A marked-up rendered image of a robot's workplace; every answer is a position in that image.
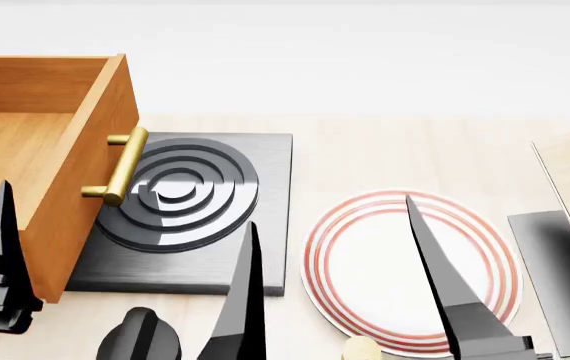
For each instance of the grey metal panel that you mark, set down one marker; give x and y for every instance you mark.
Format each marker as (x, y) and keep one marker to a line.
(555, 285)

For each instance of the round ringed stove burner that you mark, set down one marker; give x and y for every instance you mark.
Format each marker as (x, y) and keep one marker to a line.
(200, 210)

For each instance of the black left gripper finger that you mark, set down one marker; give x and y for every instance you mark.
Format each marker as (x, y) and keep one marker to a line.
(2, 240)
(245, 300)

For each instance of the white plate with red rings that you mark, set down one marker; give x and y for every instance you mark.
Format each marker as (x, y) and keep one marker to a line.
(365, 262)

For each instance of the cream round object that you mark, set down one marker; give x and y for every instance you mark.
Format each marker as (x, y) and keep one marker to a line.
(362, 348)

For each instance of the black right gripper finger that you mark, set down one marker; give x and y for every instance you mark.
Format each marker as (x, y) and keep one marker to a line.
(460, 311)

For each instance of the orange wooden drawer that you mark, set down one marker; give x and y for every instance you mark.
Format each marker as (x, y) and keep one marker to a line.
(65, 157)

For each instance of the dark grey stove plate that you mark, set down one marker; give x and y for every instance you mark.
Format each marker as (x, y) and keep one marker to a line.
(265, 210)

